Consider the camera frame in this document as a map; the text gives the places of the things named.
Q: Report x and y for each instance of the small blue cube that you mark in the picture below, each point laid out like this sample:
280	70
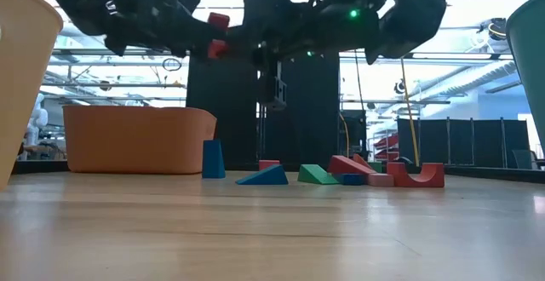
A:
350	179

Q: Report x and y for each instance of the black perforated computer case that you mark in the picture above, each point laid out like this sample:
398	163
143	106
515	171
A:
355	132

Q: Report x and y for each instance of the red rack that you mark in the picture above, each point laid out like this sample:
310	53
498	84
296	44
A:
387	147

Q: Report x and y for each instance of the red long block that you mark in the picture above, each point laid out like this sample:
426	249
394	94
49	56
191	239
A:
218	20

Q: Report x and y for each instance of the orange plastic bin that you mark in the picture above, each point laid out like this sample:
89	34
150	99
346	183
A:
136	140

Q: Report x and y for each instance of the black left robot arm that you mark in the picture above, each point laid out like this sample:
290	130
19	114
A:
76	0

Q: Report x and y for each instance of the black partition row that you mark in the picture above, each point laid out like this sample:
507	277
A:
460	145

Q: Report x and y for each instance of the blue trapezoid block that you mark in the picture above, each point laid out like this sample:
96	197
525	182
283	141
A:
213	162

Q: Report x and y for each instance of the green wedge block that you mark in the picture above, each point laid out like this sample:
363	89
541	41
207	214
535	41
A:
315	176

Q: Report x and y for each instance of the pink block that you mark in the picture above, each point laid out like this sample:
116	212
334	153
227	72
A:
380	179

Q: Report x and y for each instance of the black table frame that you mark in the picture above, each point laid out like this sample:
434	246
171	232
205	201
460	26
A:
42	167

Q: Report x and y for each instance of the red arch block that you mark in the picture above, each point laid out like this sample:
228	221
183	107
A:
398	179

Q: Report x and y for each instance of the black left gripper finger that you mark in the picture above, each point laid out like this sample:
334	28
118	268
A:
210	32

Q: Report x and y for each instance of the yellow plastic bin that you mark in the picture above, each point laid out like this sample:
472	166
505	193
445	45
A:
25	81

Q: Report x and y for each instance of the red slanted block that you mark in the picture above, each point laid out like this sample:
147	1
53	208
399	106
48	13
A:
347	165

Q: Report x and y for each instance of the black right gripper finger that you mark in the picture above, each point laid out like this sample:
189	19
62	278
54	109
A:
247	42

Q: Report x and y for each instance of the teal plastic bin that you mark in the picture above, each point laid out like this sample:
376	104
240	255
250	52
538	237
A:
530	68

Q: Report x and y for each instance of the dark chair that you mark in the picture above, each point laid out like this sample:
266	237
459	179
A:
526	159

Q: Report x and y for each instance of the blue wedge block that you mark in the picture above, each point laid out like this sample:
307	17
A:
268	178

